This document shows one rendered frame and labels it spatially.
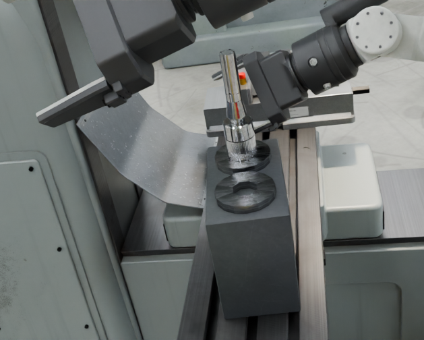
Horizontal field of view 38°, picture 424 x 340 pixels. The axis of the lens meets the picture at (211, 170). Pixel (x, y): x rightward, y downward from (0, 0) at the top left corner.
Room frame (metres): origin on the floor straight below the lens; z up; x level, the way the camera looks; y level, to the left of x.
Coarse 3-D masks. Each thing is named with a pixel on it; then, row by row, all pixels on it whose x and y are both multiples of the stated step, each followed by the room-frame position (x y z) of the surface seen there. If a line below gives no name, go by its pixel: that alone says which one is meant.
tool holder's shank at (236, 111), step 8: (224, 56) 0.83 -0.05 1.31; (232, 56) 0.83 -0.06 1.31; (224, 64) 0.83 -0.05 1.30; (232, 64) 0.83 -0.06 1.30; (224, 72) 0.83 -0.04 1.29; (232, 72) 0.83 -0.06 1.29; (224, 80) 0.83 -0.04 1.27; (232, 80) 0.83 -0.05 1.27; (224, 88) 0.84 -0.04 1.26; (232, 88) 0.83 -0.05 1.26; (240, 88) 0.83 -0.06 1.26; (232, 96) 0.83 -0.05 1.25; (240, 96) 0.83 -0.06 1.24; (232, 104) 0.83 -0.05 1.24; (240, 104) 0.83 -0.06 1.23; (232, 112) 0.83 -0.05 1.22; (240, 112) 0.83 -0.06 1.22; (232, 120) 0.83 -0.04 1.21; (240, 120) 0.83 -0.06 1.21
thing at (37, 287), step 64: (0, 0) 1.15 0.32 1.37; (64, 0) 1.28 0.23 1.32; (0, 64) 1.14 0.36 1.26; (64, 64) 1.17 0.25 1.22; (0, 128) 1.14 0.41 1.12; (64, 128) 1.14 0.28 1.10; (0, 192) 1.14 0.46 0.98; (64, 192) 1.12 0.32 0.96; (128, 192) 1.33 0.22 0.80; (0, 256) 1.15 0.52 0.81; (64, 256) 1.12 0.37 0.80; (0, 320) 1.16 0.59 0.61; (64, 320) 1.12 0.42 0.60; (128, 320) 1.13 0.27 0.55
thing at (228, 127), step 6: (228, 120) 0.84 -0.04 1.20; (246, 120) 0.83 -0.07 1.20; (252, 120) 0.83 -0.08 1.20; (228, 126) 0.82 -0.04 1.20; (234, 126) 0.82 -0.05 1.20; (240, 126) 0.82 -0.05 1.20; (246, 126) 0.82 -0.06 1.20; (252, 126) 0.83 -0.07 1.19; (234, 132) 0.82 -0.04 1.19; (240, 132) 0.82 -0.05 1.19
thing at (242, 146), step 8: (224, 136) 0.84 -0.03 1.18; (232, 136) 0.82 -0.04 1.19; (240, 136) 0.82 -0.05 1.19; (248, 136) 0.82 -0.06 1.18; (232, 144) 0.82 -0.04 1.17; (240, 144) 0.82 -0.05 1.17; (248, 144) 0.82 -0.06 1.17; (232, 152) 0.82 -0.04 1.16; (240, 152) 0.82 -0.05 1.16; (248, 152) 0.82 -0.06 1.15; (256, 152) 0.83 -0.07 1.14; (240, 160) 0.82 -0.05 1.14
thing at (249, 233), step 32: (224, 160) 0.83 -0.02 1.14; (256, 160) 0.81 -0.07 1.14; (224, 192) 0.74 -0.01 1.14; (256, 192) 0.72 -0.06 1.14; (224, 224) 0.68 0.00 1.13; (256, 224) 0.68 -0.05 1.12; (288, 224) 0.67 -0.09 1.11; (224, 256) 0.68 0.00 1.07; (256, 256) 0.68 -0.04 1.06; (288, 256) 0.68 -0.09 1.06; (224, 288) 0.69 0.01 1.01; (256, 288) 0.68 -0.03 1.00; (288, 288) 0.68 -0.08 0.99
